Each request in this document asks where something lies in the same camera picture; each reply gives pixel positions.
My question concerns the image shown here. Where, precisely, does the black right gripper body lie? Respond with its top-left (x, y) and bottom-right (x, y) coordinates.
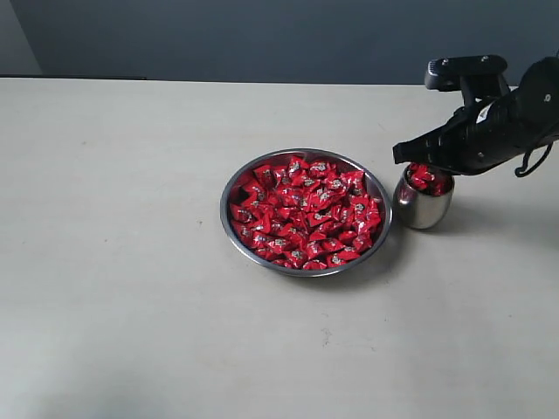
top-left (440, 57), bottom-right (558, 175)

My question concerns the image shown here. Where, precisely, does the stainless steel cup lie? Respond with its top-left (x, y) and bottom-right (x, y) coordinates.
top-left (392, 164), bottom-right (455, 230)

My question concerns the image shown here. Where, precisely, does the pile of red candies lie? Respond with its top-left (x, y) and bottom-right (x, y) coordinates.
top-left (229, 157), bottom-right (382, 270)

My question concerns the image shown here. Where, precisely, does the stainless steel bowl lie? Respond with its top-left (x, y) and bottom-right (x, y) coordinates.
top-left (219, 148), bottom-right (393, 278)

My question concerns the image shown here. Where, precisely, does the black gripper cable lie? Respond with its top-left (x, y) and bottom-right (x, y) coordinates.
top-left (514, 141), bottom-right (555, 178)

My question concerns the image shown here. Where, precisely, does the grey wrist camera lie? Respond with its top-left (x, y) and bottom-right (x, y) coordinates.
top-left (424, 55), bottom-right (510, 106)

